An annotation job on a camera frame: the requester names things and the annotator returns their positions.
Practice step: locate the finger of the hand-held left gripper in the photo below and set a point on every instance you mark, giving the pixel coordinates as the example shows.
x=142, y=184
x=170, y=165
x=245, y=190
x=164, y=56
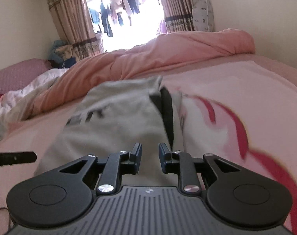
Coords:
x=13, y=158

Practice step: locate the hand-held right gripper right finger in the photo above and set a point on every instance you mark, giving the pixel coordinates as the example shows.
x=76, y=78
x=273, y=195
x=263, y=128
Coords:
x=162, y=155

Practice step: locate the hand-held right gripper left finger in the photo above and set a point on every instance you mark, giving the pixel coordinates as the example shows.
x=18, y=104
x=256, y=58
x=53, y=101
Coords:
x=138, y=155

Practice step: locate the grey and black polo shirt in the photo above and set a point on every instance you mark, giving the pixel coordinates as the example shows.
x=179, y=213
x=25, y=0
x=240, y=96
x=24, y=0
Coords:
x=114, y=127

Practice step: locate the row of hanging clothes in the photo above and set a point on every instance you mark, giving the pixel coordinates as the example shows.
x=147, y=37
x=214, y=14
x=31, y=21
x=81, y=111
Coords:
x=128, y=2

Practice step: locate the white quilt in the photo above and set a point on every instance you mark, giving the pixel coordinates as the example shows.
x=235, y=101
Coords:
x=16, y=98

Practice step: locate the purple quilted cushion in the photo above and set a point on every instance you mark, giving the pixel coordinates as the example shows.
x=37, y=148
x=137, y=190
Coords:
x=16, y=76

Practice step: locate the pink quilt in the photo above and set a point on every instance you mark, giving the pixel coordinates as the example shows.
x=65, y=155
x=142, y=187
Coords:
x=138, y=58

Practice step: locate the navy blue bag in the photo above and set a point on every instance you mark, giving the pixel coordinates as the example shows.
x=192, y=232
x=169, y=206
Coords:
x=68, y=63

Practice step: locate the pink printed blanket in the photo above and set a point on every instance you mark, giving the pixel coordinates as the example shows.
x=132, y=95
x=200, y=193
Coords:
x=261, y=102

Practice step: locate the teal cloth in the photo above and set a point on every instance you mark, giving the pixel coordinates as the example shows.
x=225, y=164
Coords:
x=56, y=46

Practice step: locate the white patterned cushion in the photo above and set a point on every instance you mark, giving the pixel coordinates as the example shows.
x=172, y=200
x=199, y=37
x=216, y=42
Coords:
x=202, y=14

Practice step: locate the brown striped curtain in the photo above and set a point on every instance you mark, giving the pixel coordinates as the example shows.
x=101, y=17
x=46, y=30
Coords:
x=175, y=5
x=70, y=17

